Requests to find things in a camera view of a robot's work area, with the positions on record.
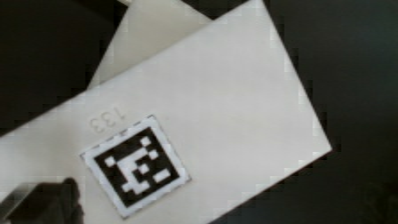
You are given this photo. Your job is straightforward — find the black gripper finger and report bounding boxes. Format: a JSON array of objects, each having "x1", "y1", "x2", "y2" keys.
[{"x1": 0, "y1": 178, "x2": 80, "y2": 224}]

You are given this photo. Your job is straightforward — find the white cabinet top block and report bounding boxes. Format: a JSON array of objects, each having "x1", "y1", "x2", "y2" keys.
[{"x1": 0, "y1": 0, "x2": 331, "y2": 224}]

